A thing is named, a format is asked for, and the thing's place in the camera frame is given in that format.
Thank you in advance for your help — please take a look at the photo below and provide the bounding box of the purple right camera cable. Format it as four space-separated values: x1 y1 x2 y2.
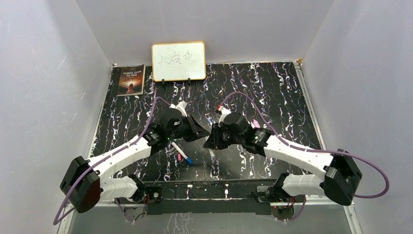
217 91 391 199

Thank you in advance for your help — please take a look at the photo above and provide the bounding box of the book three days to see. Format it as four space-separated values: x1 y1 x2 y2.
117 64 145 96

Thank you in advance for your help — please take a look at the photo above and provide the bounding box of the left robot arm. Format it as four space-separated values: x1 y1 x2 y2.
60 108 210 213

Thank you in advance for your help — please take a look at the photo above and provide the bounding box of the small whiteboard orange frame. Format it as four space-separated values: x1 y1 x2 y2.
151 41 207 82

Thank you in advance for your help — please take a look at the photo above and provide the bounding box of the pink highlighter body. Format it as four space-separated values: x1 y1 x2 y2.
253 119 261 128

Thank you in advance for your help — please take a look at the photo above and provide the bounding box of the black base frame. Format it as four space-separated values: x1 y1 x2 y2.
129 179 307 216

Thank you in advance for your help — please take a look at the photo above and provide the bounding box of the aluminium rail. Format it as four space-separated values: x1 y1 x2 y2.
293 59 364 234

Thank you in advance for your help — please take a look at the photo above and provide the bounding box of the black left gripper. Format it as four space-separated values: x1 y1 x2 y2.
167 113 208 142

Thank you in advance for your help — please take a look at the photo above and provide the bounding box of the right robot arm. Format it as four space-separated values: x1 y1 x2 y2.
204 112 362 206

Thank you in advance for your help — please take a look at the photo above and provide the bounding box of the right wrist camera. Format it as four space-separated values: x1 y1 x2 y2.
215 104 231 124

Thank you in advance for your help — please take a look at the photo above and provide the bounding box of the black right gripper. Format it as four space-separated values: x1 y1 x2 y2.
205 123 244 151

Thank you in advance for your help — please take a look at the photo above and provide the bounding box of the white marker dark blue cap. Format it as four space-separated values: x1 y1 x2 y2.
171 141 193 165

